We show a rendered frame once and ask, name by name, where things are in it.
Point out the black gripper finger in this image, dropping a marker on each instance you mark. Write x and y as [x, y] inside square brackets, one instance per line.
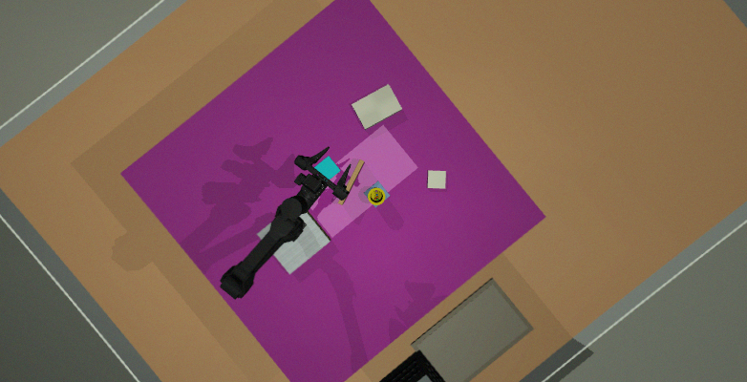
[316, 157]
[342, 181]

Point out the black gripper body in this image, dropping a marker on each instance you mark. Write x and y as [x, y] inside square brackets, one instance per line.
[338, 192]

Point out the yellow cup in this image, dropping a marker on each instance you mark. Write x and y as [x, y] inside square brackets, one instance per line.
[372, 196]

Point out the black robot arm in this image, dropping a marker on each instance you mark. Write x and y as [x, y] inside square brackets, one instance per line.
[286, 227]

